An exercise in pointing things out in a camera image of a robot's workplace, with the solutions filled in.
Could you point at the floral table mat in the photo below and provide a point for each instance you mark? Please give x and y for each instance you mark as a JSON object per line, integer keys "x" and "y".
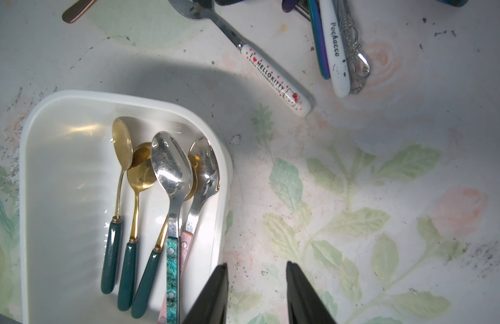
{"x": 389, "y": 200}

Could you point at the Hello Kitty handled spoon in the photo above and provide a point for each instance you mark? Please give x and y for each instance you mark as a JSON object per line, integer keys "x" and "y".
{"x": 284, "y": 88}

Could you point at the ornate silver spoon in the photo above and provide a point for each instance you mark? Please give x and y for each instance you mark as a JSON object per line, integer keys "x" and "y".
{"x": 359, "y": 68}

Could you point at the iridescent rainbow spoon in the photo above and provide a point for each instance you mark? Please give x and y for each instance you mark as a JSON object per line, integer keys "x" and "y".
{"x": 318, "y": 37}

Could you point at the bronze brown spoon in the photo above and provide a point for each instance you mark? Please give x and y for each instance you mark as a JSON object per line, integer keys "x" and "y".
{"x": 77, "y": 10}

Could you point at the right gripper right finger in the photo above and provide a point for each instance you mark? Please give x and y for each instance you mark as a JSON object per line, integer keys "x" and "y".
{"x": 304, "y": 305}

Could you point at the steel spoon pink handle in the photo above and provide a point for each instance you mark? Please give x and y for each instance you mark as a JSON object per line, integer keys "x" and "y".
{"x": 206, "y": 183}

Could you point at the purple spoon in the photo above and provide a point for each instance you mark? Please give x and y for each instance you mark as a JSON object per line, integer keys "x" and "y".
{"x": 301, "y": 6}

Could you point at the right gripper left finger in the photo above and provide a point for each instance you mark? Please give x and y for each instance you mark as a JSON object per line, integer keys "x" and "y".
{"x": 212, "y": 303}

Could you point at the Pochacco white handled spoon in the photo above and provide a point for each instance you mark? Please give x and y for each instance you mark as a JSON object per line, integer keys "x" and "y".
{"x": 337, "y": 60}

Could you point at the gold spoon green handle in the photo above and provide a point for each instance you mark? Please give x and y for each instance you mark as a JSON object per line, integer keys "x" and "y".
{"x": 143, "y": 293}
{"x": 140, "y": 177}
{"x": 124, "y": 152}

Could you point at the steel spoon green marbled handle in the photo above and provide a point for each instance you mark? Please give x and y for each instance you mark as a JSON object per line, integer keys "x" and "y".
{"x": 174, "y": 173}

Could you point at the white plastic storage box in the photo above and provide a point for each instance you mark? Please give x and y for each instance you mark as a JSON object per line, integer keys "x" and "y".
{"x": 68, "y": 181}

